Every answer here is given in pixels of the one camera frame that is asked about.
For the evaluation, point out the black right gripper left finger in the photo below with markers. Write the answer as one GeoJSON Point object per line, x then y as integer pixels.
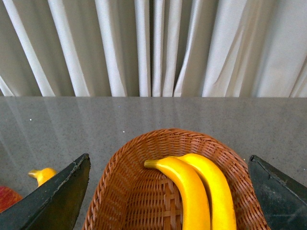
{"type": "Point", "coordinates": [55, 205]}

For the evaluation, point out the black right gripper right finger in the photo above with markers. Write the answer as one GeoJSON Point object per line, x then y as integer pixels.
{"type": "Point", "coordinates": [282, 199]}

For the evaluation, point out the red apple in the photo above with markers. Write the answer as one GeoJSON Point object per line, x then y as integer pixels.
{"type": "Point", "coordinates": [8, 198]}

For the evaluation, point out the yellow banana with brown tip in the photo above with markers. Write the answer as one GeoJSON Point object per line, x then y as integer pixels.
{"type": "Point", "coordinates": [43, 175]}

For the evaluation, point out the yellow banana in basket rear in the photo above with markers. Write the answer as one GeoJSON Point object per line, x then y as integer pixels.
{"type": "Point", "coordinates": [221, 204]}

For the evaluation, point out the yellow banana in basket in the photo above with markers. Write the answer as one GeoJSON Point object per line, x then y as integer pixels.
{"type": "Point", "coordinates": [196, 211]}
{"type": "Point", "coordinates": [221, 204]}

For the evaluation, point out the right brown wicker basket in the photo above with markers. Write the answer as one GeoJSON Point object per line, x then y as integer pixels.
{"type": "Point", "coordinates": [131, 197]}

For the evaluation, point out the yellow banana in basket front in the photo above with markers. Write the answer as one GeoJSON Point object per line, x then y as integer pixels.
{"type": "Point", "coordinates": [196, 211]}

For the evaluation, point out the white pleated curtain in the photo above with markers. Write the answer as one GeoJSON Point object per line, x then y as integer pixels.
{"type": "Point", "coordinates": [158, 48]}

